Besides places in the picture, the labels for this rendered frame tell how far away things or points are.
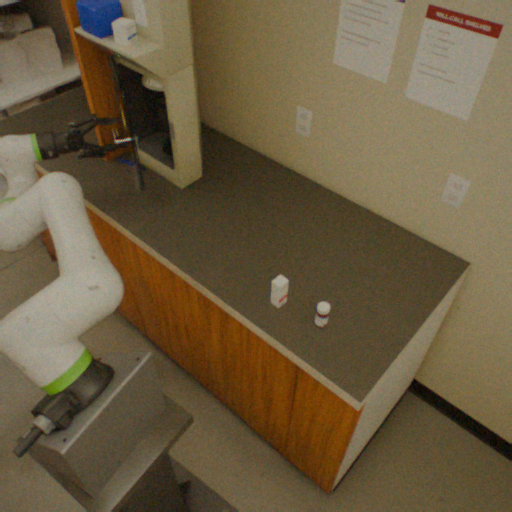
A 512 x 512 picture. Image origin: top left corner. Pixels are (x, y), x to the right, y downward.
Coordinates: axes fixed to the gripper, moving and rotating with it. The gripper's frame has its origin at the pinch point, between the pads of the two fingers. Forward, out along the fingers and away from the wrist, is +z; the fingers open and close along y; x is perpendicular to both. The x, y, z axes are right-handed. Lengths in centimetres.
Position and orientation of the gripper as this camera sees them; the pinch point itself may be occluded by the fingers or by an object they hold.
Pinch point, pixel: (115, 133)
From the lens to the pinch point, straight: 184.5
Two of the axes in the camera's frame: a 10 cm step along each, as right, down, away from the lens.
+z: 9.4, -2.4, 2.5
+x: -3.5, -6.9, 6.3
